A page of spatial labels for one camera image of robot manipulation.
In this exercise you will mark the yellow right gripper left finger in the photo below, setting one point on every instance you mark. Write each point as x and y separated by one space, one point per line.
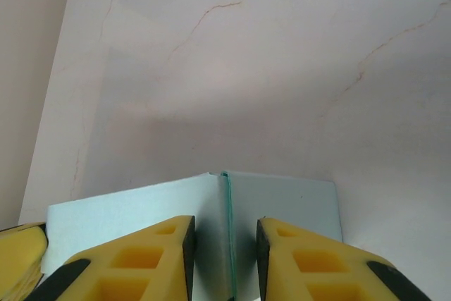
141 273

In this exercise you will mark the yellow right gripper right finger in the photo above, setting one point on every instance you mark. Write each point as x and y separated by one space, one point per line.
317 273

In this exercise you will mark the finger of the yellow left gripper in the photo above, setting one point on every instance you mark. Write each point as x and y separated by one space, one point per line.
19 258

